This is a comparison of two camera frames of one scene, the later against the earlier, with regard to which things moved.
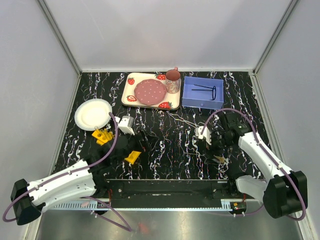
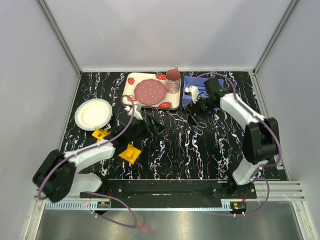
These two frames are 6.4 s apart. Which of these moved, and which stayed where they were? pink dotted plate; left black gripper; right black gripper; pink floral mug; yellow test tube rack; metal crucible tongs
Moved: right black gripper; left black gripper
Stayed: yellow test tube rack; pink floral mug; pink dotted plate; metal crucible tongs
